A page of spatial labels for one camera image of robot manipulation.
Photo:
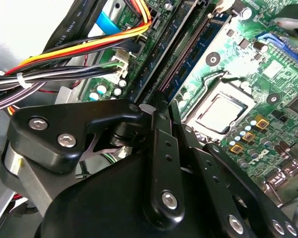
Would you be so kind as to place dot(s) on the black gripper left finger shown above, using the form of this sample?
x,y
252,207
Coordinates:
x,y
52,124

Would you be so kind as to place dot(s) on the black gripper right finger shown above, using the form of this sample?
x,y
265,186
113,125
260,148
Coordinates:
x,y
206,168

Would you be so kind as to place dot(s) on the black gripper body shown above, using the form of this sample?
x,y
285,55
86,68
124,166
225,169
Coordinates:
x,y
101,205

